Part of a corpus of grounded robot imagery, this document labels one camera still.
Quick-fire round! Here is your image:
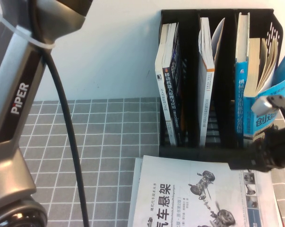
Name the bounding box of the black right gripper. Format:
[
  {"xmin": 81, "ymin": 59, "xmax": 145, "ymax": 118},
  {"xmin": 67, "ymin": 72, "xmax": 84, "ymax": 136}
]
[{"xmin": 228, "ymin": 126, "xmax": 285, "ymax": 174}]

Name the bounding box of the blue and grey DTC book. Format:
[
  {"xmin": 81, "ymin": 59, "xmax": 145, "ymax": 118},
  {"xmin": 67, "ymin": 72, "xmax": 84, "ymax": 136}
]
[{"xmin": 242, "ymin": 37, "xmax": 285, "ymax": 143}]

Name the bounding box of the white car suspension book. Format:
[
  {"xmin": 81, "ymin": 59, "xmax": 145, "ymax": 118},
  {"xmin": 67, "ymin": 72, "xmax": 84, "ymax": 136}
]
[{"xmin": 127, "ymin": 155, "xmax": 285, "ymax": 227}]

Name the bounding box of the white book with orange stripe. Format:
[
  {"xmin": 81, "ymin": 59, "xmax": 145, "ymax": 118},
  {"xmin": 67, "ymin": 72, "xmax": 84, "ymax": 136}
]
[{"xmin": 198, "ymin": 17, "xmax": 226, "ymax": 148}]

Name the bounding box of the blue mechanical design book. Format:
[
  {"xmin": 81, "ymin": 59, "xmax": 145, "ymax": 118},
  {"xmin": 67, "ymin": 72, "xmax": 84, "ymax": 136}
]
[{"xmin": 234, "ymin": 11, "xmax": 251, "ymax": 149}]

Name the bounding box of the thin white paperback book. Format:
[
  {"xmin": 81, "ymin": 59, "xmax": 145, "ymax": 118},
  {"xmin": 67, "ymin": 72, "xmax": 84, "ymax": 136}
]
[{"xmin": 155, "ymin": 23, "xmax": 178, "ymax": 147}]

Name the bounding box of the dark navy robot book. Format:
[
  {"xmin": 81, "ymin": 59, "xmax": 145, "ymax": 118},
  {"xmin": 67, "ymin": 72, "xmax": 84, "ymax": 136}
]
[{"xmin": 162, "ymin": 22, "xmax": 188, "ymax": 145}]

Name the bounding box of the plain white book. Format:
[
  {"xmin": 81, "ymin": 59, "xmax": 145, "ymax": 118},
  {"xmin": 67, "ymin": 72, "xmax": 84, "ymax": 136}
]
[{"xmin": 132, "ymin": 157, "xmax": 144, "ymax": 187}]

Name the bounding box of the black mesh book stand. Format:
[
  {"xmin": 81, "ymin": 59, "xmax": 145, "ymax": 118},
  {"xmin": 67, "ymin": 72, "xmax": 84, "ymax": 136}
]
[{"xmin": 157, "ymin": 9, "xmax": 284, "ymax": 164}]

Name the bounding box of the white zip tie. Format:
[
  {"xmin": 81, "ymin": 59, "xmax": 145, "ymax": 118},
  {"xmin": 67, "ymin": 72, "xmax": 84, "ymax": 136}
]
[{"xmin": 0, "ymin": 11, "xmax": 57, "ymax": 51}]

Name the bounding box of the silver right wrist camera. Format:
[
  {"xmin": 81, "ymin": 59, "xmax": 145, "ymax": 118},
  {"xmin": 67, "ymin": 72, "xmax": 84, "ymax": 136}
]
[{"xmin": 250, "ymin": 95, "xmax": 279, "ymax": 117}]

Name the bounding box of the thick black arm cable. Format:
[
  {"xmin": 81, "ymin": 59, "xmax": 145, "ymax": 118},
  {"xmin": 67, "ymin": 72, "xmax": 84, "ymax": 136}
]
[{"xmin": 29, "ymin": 0, "xmax": 90, "ymax": 227}]

